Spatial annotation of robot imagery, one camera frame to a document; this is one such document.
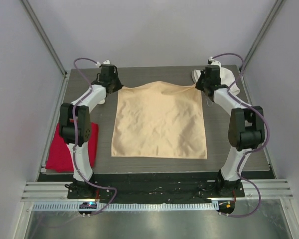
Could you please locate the peach cloth napkin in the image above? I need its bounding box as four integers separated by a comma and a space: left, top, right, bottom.
111, 81, 207, 160

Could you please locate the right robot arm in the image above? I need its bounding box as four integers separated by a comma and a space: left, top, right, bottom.
195, 64, 265, 197

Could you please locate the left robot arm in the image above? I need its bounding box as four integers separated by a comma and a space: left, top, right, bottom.
59, 60, 123, 199

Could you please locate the white bucket hat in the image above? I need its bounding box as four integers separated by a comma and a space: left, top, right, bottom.
191, 67, 240, 95

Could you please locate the red folded cloth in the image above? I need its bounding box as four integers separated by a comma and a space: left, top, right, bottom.
45, 123, 99, 173

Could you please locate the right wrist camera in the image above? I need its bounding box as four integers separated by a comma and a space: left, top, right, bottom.
208, 57, 222, 68

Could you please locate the right aluminium frame post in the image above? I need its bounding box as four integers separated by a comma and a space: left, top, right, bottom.
240, 0, 286, 70

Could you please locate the aluminium frame post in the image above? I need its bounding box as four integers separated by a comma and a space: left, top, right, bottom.
240, 0, 286, 70
19, 0, 67, 77

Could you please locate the left aluminium frame post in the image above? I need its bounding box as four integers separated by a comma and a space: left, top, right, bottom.
19, 0, 67, 77

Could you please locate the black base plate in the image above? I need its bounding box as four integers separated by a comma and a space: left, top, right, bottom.
37, 171, 246, 203

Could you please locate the aluminium front rail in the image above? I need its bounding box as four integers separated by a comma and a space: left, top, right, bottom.
21, 179, 294, 201

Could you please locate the white slotted cable duct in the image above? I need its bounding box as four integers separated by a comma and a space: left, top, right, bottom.
32, 201, 219, 212

